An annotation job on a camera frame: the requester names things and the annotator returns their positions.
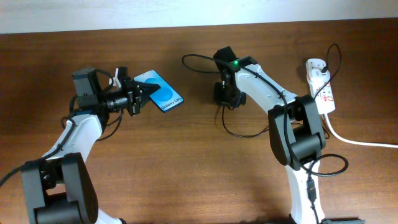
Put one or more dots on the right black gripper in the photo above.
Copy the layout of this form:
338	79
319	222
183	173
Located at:
219	98

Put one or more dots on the white power strip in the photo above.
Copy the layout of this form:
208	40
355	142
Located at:
324	99

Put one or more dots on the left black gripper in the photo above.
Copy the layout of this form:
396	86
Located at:
137	93

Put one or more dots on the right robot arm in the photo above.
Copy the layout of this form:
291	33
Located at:
295	129

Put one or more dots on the white USB charger adapter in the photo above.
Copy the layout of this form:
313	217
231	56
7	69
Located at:
316	76

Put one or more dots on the blue Galaxy smartphone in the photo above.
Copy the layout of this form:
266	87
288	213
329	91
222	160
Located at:
165	98

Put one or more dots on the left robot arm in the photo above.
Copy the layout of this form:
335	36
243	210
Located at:
57	186

